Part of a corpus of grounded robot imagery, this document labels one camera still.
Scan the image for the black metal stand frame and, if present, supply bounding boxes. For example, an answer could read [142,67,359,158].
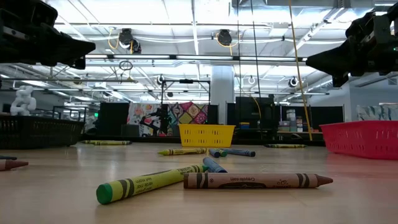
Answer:
[160,78,212,125]

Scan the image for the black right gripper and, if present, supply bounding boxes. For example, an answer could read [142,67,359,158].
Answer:
[305,2,398,88]

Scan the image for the black cable with coil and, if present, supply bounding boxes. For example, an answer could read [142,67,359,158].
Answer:
[250,0,262,103]

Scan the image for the wide black panel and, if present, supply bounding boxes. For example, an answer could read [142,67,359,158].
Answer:
[279,105,345,132]

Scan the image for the abstract wall painting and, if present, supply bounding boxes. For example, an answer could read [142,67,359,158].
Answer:
[356,103,398,122]

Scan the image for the thin black hanging cable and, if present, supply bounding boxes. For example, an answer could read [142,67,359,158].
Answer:
[236,0,243,100]

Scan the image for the long ceiling light bar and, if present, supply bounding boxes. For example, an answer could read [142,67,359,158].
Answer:
[85,54,308,62]

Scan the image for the brown crayon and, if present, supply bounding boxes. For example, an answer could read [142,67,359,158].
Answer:
[0,159,30,172]
[183,172,334,190]

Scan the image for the white pillar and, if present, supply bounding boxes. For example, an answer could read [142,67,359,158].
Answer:
[211,65,236,125]

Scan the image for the hanging black cable loop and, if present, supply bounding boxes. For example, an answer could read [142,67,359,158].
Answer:
[118,60,134,72]

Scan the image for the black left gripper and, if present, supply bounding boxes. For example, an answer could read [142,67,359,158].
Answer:
[0,18,96,70]

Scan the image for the stacked storage boxes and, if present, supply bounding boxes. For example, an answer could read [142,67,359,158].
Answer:
[277,108,309,133]

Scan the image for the yellow plastic basket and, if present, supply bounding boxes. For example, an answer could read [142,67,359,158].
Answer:
[178,123,236,148]

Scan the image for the red plastic basket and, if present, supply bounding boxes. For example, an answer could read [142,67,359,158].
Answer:
[319,120,398,161]

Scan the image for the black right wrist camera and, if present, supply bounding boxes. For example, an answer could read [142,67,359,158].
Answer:
[346,11,377,40]

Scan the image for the yellow hanging cable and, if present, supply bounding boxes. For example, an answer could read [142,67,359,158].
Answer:
[287,0,313,142]

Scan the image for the black metal railing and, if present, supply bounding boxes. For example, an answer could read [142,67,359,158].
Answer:
[52,105,88,123]

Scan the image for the black ceiling cable reel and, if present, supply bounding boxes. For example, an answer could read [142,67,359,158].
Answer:
[118,27,142,55]
[215,29,234,48]

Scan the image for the black plastic basket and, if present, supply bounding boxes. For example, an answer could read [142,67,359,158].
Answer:
[0,114,86,150]

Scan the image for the colourful patterned quilt panel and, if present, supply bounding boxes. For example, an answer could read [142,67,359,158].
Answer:
[126,101,210,138]

